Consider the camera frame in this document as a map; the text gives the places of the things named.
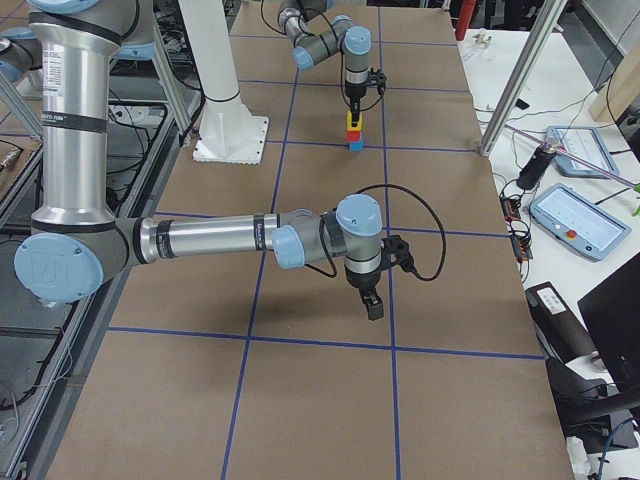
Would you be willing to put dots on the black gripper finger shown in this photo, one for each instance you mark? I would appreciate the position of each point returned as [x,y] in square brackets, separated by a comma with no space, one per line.
[373,304]
[355,113]

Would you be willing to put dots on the near teach pendant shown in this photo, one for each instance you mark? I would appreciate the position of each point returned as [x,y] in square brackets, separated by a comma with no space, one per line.
[578,223]

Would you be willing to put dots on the black monitor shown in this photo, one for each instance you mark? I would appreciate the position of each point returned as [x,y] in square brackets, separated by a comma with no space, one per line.
[611,314]

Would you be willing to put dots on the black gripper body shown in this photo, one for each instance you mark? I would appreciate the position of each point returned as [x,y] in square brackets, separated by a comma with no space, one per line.
[361,280]
[353,94]

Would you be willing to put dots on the red fire extinguisher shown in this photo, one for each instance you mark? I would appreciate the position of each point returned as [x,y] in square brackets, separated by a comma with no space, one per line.
[464,18]

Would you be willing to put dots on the red wooden block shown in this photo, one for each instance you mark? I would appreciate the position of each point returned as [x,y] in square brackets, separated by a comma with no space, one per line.
[353,136]

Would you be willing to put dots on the far teach pendant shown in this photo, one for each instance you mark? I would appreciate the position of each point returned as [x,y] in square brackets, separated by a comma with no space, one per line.
[585,143]

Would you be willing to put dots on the black cylinder device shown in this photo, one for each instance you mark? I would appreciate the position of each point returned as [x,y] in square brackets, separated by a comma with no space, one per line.
[537,165]

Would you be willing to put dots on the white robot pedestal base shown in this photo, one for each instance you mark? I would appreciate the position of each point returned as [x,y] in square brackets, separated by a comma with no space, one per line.
[228,132]

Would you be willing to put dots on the aluminium frame post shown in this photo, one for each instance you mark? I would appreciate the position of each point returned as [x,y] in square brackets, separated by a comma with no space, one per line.
[537,38]

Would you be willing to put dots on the yellow wooden block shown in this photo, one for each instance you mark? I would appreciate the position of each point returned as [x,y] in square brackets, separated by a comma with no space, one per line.
[353,127]

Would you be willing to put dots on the teach pendant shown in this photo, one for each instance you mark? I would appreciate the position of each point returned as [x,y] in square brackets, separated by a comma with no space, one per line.
[578,223]
[585,143]

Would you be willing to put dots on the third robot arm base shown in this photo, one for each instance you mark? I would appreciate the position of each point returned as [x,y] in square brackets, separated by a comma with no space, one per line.
[21,61]

